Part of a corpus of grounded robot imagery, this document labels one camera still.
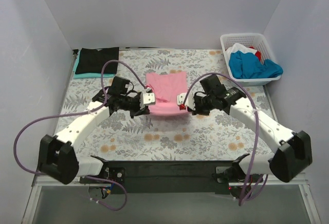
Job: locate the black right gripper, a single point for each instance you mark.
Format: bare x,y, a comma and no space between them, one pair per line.
195,103

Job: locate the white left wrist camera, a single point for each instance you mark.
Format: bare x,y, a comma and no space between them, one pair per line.
147,99

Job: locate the aluminium front rail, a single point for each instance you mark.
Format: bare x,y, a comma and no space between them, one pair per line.
166,176

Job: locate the white t shirt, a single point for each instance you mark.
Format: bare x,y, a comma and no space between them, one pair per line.
239,47

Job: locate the folded teal t shirt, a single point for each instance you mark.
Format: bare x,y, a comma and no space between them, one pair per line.
83,75

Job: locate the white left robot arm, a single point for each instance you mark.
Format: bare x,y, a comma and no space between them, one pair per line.
58,153

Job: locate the folded black t shirt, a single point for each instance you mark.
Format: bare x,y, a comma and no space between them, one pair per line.
92,60

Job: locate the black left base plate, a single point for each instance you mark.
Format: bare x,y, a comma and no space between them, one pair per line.
116,174

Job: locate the blue t shirt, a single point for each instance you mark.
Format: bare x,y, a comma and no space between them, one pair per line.
248,66

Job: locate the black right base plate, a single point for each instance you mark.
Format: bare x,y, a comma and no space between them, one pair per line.
228,174

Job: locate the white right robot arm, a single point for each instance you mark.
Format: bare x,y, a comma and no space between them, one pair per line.
291,151

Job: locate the floral patterned table mat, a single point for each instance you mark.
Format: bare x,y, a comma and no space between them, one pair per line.
217,136

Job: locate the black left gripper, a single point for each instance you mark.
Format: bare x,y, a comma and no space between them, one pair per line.
135,105

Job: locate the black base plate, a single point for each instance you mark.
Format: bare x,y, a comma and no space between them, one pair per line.
116,174
228,174

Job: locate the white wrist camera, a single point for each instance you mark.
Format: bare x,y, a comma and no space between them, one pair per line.
180,101
147,99

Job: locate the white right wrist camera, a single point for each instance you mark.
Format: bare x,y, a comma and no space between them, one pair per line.
180,101

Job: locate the red t shirt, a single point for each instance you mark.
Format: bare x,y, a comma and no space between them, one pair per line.
258,55

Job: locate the pink t shirt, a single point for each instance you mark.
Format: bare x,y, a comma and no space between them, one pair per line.
166,87

